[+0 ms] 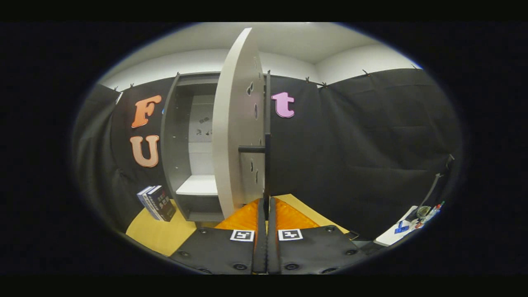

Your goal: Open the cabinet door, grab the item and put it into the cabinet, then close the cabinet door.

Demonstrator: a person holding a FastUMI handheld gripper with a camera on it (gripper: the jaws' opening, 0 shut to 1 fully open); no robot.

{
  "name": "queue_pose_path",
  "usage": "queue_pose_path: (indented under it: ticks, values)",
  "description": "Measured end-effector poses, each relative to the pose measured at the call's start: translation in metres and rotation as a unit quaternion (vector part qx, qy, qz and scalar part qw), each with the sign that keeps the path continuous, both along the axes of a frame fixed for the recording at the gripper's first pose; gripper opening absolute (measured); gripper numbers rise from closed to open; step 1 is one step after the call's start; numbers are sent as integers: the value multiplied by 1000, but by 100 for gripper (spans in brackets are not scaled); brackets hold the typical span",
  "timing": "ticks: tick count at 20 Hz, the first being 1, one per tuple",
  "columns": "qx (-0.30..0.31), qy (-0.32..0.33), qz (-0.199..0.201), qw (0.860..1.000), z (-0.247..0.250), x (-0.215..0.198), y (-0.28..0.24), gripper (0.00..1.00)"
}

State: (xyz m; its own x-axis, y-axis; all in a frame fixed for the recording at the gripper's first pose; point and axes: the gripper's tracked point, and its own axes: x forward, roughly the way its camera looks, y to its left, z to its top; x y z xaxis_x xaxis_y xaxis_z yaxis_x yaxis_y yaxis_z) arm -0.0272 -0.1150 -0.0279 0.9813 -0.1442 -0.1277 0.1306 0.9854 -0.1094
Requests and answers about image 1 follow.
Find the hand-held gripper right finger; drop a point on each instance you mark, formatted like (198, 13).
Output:
(317, 251)

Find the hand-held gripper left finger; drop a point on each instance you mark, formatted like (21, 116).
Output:
(214, 251)

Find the white cabinet shelf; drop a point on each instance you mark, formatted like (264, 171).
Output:
(198, 186)

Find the dark blue book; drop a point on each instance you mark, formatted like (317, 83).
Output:
(164, 204)

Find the white side table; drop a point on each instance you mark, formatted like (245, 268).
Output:
(392, 237)

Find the blue item on side table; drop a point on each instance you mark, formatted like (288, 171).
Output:
(401, 227)

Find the clear glass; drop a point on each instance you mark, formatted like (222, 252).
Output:
(423, 212)

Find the grey cabinet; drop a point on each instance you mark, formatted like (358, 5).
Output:
(173, 144)

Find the grey stand pole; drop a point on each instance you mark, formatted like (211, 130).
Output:
(435, 183)

